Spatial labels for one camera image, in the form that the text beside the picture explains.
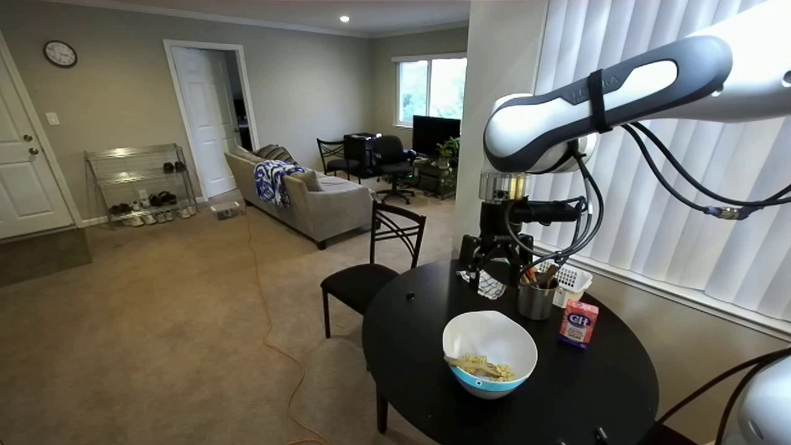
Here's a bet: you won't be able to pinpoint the round black table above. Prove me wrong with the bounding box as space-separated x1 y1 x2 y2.
363 261 658 445

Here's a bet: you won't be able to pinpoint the black metal chair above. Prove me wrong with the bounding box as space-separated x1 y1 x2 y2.
319 203 428 335

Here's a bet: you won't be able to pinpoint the white vertical blinds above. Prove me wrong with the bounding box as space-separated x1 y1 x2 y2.
536 0 791 323

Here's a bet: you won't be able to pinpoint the blue white throw blanket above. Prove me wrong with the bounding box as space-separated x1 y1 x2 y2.
253 161 299 204

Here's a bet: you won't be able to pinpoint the pink sugar carton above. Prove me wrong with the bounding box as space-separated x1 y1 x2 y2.
557 302 598 348

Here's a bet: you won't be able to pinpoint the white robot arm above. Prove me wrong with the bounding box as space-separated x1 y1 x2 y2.
482 0 791 220

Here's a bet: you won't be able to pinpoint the white plastic basket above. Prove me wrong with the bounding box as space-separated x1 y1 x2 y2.
554 265 592 308

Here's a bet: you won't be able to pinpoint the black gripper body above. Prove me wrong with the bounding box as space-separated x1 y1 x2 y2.
457 170 587 282

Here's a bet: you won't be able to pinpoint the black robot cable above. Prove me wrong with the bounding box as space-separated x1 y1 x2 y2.
502 122 791 265

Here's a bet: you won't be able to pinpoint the black television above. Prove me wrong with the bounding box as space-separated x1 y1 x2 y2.
413 115 459 155

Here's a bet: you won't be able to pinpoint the black office chair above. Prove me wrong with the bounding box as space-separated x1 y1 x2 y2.
372 133 415 203

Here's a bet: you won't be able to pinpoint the glass shoe shelf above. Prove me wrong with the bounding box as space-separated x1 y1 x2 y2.
87 143 198 228

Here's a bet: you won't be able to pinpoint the yellow noodles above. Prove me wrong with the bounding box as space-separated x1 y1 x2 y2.
446 353 514 380

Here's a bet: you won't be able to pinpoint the steel utensil holder cup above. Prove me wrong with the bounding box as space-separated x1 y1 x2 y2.
517 280 557 322

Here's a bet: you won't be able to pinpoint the white bowl with blue band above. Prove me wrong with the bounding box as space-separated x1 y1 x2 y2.
443 308 538 401

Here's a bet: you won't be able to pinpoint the white front door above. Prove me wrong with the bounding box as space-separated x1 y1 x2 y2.
0 39 74 238

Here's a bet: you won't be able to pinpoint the round wall clock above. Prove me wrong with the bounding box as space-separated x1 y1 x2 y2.
41 39 79 68

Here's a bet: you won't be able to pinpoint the beige sofa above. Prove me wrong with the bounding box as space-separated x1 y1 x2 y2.
225 143 372 246

